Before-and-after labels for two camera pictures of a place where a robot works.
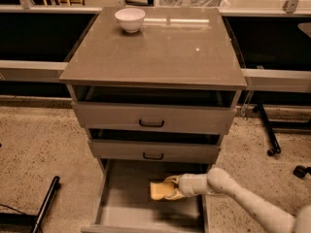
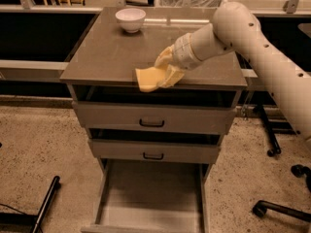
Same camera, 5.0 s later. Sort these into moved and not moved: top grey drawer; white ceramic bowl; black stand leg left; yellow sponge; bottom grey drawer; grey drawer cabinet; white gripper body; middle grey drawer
Moved: yellow sponge; white gripper body
Not moved: black stand leg left; middle grey drawer; grey drawer cabinet; top grey drawer; white ceramic bowl; bottom grey drawer
